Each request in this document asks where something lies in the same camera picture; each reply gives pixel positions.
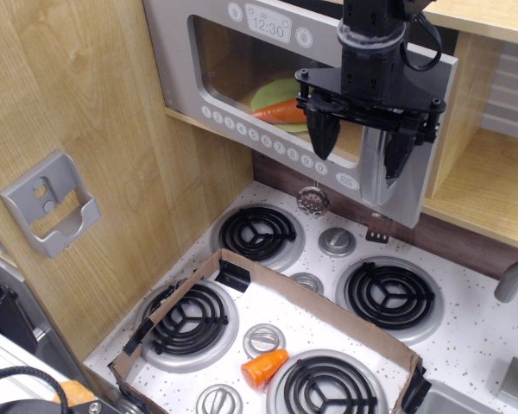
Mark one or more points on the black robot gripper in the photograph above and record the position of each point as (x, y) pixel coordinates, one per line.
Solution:
(386, 89)

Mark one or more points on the silver toy microwave door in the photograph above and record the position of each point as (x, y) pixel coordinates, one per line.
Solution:
(213, 56)

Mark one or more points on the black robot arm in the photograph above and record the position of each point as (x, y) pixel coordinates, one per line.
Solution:
(379, 24)

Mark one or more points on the orange toy carrot in microwave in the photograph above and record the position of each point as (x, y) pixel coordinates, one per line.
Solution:
(284, 112)

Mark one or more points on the hanging metal strainer spoon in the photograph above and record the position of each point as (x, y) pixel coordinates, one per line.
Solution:
(312, 200)

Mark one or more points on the green toy plate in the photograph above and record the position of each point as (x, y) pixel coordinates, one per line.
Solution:
(275, 92)

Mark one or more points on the hanging small spatula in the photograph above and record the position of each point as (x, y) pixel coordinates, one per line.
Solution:
(379, 227)

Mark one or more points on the grey stove knob back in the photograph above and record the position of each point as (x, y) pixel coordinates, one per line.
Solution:
(337, 242)

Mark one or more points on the grey stove knob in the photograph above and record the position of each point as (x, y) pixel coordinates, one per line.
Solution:
(263, 338)
(309, 281)
(219, 399)
(337, 242)

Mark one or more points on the back left black burner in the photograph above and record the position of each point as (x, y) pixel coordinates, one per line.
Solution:
(263, 233)

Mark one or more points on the black burner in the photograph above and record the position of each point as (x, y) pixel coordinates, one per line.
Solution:
(325, 381)
(198, 330)
(263, 233)
(395, 295)

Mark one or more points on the grey stove knob middle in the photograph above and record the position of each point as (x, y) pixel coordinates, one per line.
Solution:
(309, 281)

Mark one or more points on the back right black burner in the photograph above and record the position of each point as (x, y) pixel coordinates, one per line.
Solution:
(395, 295)

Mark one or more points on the brown cardboard tray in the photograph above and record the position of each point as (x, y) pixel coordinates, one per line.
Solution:
(307, 320)

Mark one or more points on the grey stove knob front centre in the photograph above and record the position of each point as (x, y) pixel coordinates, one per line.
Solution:
(263, 338)

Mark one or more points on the front left black burner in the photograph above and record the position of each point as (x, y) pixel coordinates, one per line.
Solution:
(198, 330)

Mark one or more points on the front right black burner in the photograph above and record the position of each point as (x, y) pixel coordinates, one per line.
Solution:
(325, 381)

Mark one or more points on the orange carrot piece on stove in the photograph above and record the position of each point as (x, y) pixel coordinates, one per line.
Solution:
(261, 369)

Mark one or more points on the silver toy sink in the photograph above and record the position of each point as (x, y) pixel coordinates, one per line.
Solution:
(502, 397)

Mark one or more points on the grey wall phone holder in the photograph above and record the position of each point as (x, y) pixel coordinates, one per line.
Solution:
(41, 190)

